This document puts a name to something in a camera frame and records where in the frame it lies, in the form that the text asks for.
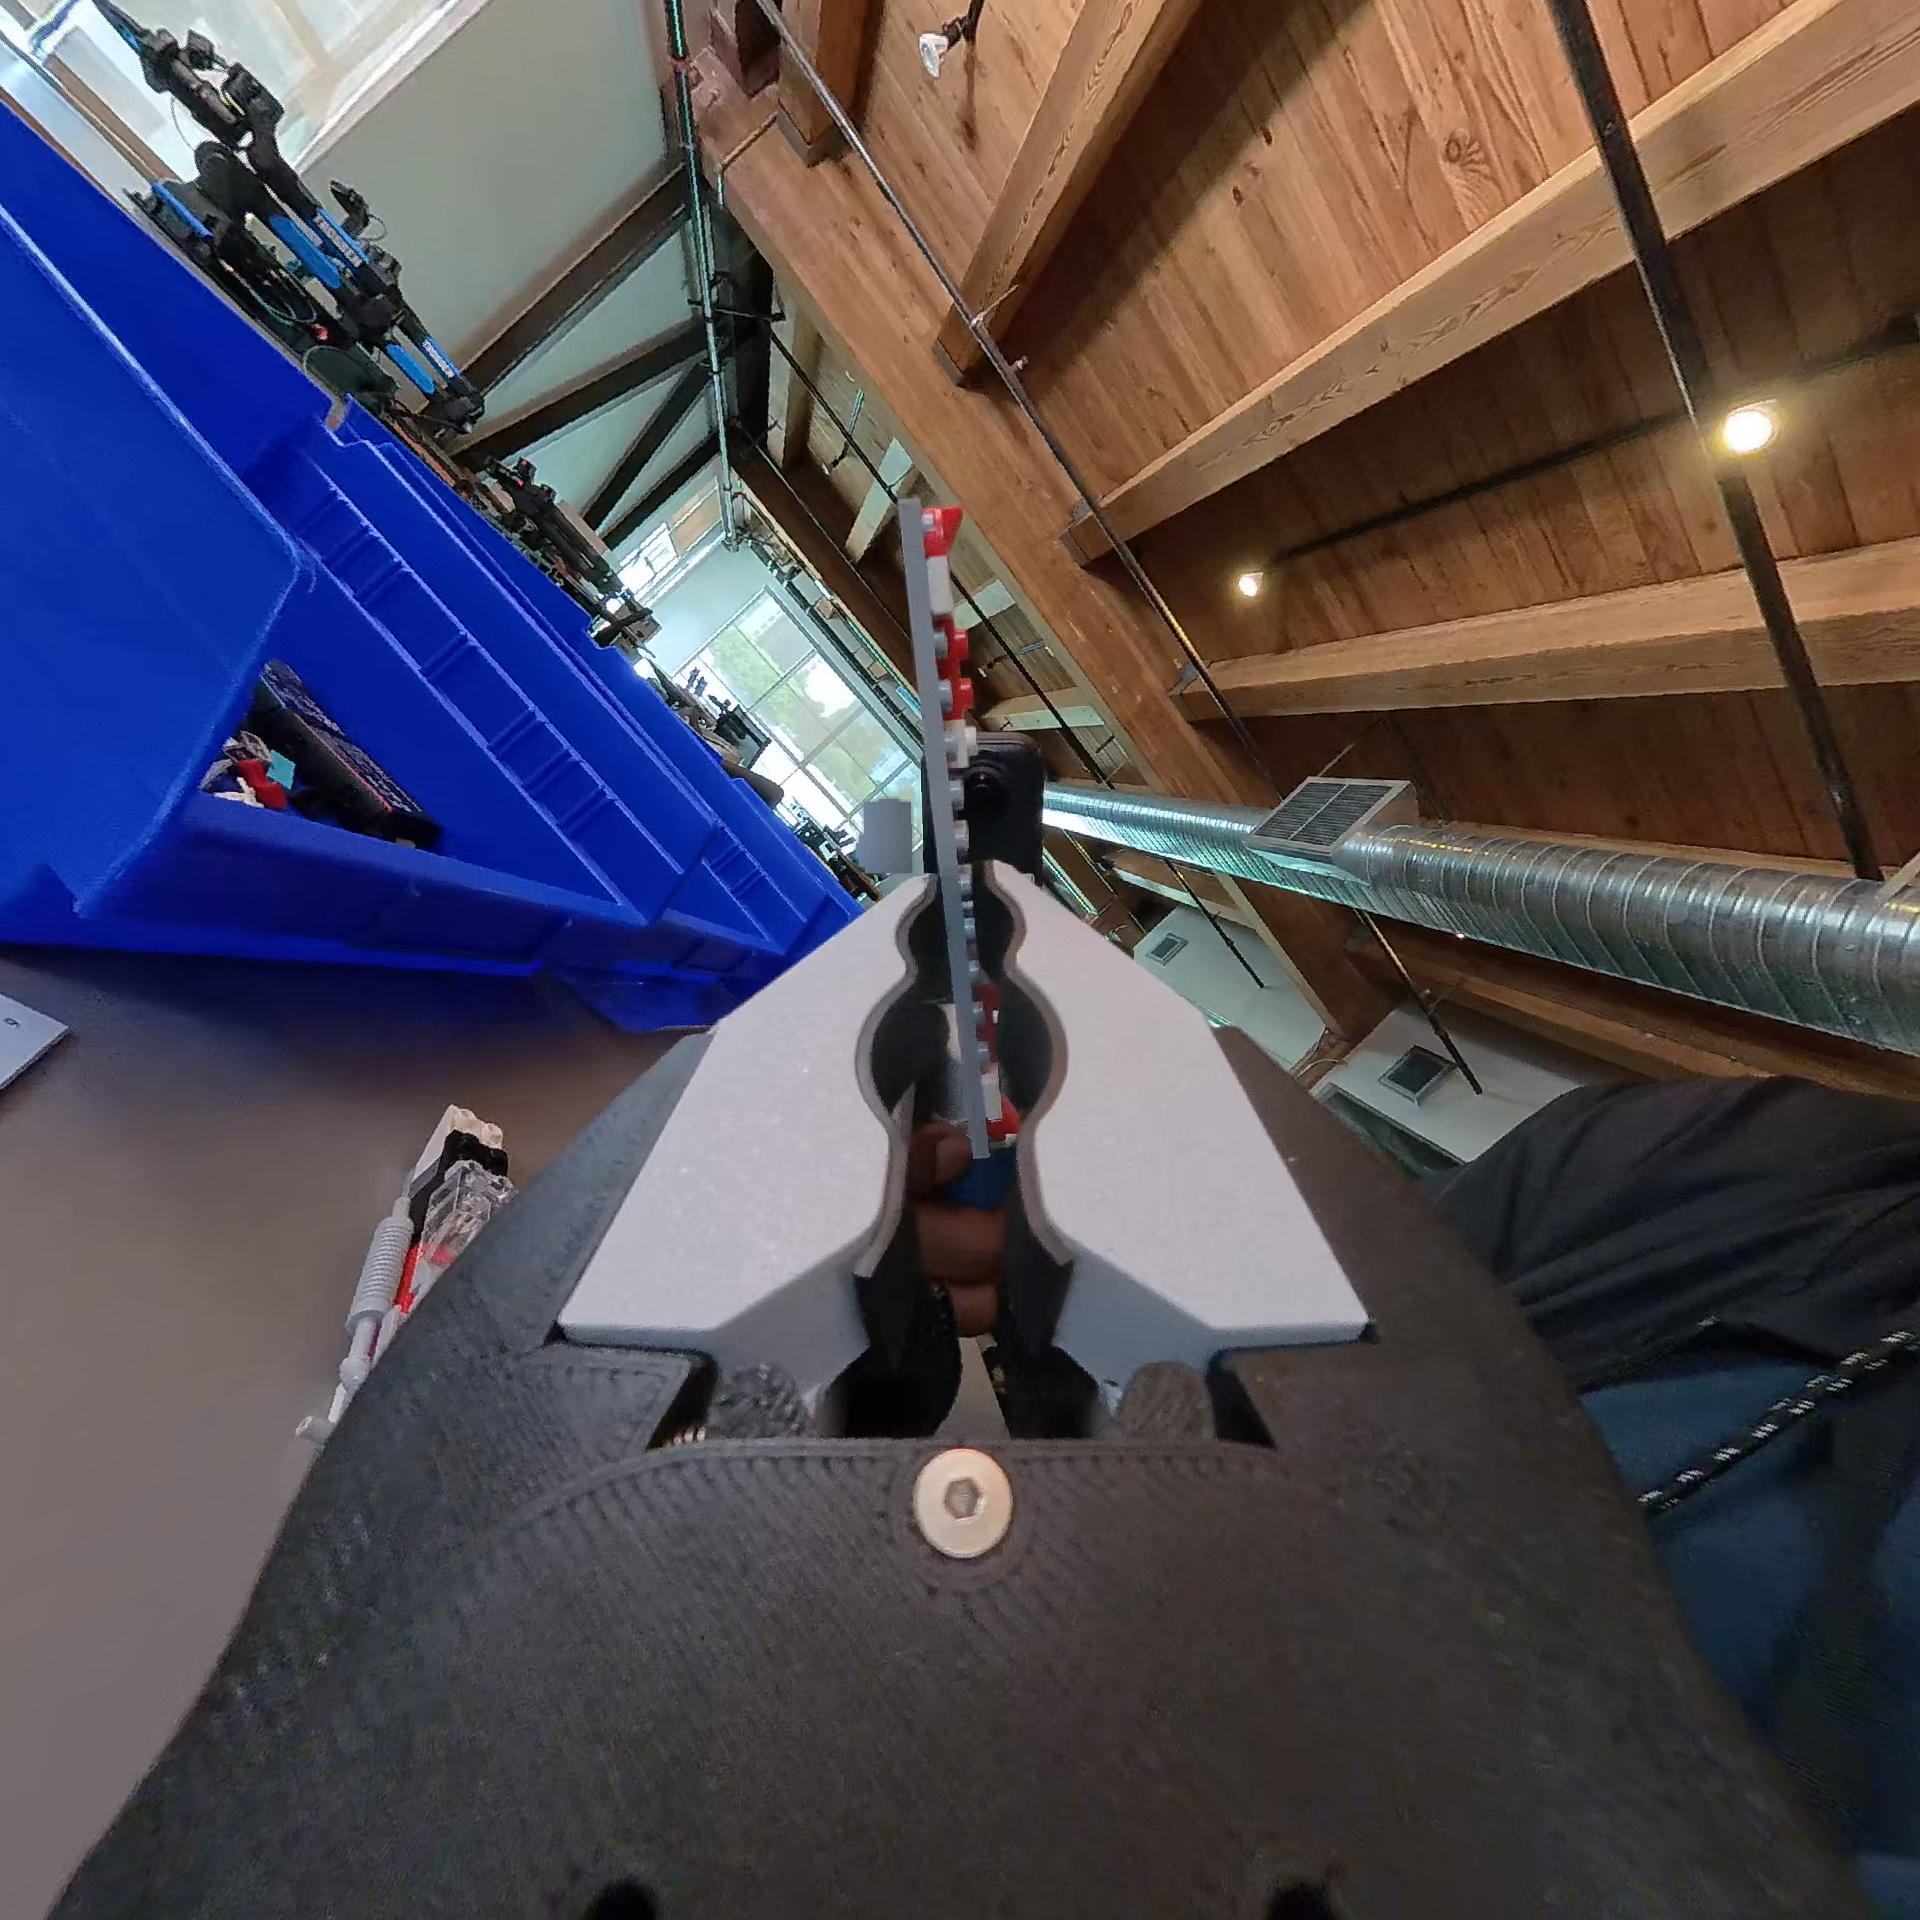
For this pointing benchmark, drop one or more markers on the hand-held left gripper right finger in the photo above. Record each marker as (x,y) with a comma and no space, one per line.
(1184,1200)

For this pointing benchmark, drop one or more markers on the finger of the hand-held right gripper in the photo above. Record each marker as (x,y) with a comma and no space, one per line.
(887,835)

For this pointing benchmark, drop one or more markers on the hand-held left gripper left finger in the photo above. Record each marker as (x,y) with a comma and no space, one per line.
(734,1184)

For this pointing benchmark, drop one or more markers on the grey red toy brick plate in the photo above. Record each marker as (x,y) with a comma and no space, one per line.
(934,704)

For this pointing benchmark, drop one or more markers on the person's right hand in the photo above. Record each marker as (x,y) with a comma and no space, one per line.
(946,1244)

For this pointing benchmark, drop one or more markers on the large paned window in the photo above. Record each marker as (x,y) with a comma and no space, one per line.
(780,692)

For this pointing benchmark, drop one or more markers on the black white toy brick vehicle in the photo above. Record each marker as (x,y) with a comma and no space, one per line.
(452,1184)

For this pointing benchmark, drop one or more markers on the person's torso in blue hoodie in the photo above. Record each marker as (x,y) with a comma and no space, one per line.
(1799,1576)

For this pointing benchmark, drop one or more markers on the toy brick instruction booklet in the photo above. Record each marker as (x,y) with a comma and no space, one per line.
(24,1036)

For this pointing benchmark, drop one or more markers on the black steel pole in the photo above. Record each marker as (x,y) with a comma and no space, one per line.
(1652,224)

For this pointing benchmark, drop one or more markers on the wall air vent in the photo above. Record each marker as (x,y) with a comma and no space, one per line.
(1418,1070)

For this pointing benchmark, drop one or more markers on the duct vent grille box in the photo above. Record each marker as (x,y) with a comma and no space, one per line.
(1328,819)

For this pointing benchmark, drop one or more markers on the silver metal air duct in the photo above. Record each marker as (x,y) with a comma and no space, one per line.
(1652,931)

